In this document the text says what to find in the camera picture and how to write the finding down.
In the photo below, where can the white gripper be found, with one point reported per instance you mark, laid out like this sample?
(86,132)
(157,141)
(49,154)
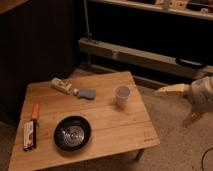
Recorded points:
(199,93)

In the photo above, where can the black ceramic bowl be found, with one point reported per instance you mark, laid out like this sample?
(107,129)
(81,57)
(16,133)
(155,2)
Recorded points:
(72,133)

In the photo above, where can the long wooden bench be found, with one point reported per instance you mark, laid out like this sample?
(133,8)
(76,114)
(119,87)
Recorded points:
(141,58)

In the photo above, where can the wooden shelf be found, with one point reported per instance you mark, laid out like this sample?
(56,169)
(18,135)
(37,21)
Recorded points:
(157,8)

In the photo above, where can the blue grey sponge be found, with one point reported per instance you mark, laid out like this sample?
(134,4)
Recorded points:
(89,94)

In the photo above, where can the wooden folding table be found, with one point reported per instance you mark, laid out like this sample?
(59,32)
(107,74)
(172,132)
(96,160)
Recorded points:
(114,129)

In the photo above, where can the metal pole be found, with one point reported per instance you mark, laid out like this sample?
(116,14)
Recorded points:
(88,33)

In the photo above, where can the white stapler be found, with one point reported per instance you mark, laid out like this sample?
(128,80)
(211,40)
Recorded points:
(60,85)

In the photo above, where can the red white flat box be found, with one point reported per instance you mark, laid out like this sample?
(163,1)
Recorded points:
(28,136)

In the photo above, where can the black handle on bench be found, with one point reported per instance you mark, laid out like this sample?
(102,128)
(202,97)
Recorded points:
(190,64)

